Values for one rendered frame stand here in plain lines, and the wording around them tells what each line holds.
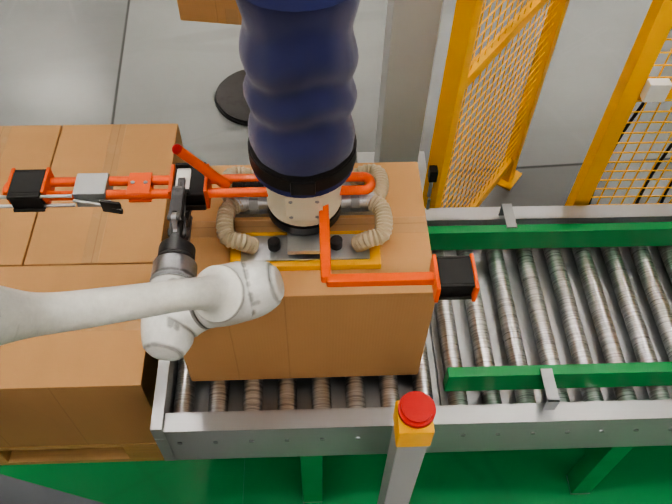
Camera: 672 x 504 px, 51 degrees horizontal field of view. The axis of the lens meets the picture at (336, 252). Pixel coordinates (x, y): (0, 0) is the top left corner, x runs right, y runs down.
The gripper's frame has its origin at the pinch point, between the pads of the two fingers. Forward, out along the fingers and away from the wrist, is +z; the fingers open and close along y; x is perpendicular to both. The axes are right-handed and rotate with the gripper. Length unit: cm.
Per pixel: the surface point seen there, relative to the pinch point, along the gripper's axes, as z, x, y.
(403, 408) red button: -52, 44, 3
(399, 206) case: 4, 49, 13
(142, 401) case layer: -22, -20, 63
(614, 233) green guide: 19, 117, 46
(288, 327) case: -21.3, 21.9, 25.8
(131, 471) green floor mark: -26, -32, 107
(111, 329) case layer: -5, -28, 53
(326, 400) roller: -28, 31, 53
